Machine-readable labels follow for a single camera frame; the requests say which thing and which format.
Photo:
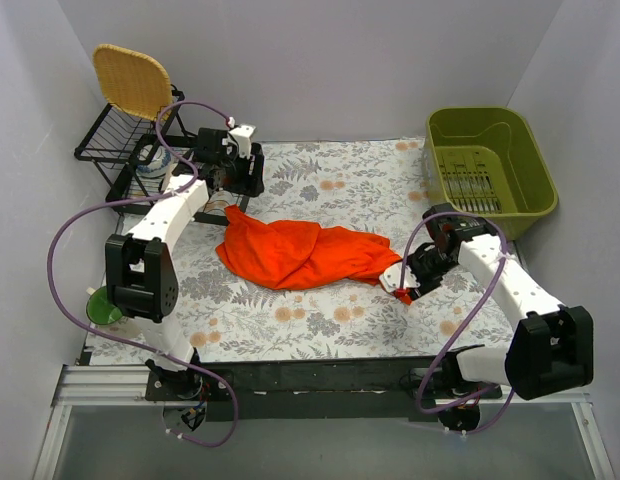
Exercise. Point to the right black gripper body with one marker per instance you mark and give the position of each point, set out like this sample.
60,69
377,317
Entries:
421,276

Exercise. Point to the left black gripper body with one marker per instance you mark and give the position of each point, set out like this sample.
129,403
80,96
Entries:
251,175

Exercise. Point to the orange t shirt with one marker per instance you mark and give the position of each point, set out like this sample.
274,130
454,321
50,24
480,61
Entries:
300,255

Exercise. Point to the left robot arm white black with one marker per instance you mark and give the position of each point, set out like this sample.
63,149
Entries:
140,276

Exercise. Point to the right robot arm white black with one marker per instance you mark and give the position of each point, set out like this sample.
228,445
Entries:
552,347

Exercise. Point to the blue white patterned bowl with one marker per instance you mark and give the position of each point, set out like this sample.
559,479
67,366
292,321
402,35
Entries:
158,166

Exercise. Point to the floral patterned table cloth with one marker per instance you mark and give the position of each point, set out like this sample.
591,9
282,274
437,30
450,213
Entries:
370,186

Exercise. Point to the olive green plastic tub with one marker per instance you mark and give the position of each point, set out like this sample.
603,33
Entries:
485,160

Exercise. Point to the woven yellow rattan tray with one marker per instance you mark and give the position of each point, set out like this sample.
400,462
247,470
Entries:
133,82

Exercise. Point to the green cup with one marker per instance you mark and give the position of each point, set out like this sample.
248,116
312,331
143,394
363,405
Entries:
99,309

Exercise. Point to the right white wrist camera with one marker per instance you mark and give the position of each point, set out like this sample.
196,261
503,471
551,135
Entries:
391,277

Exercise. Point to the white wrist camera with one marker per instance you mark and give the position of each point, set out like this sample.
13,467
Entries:
391,277
242,135

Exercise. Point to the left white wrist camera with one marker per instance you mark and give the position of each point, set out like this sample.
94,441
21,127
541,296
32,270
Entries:
242,135

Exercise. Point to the black wire dish rack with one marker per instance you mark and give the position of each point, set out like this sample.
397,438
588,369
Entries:
117,143

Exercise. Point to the black mounting base plate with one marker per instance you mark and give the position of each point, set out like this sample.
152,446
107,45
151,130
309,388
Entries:
298,389

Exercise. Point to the aluminium rail frame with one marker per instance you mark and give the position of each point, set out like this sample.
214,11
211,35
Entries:
126,386

